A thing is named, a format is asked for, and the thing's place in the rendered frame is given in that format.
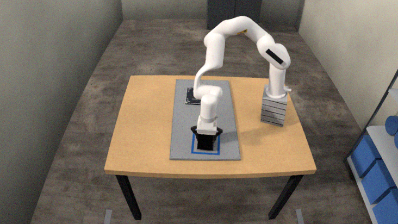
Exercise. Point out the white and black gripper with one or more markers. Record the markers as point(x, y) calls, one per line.
point(199, 123)

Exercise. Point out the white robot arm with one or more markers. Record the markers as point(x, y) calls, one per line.
point(275, 53)

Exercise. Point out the black rectangular block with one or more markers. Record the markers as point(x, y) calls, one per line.
point(205, 142)

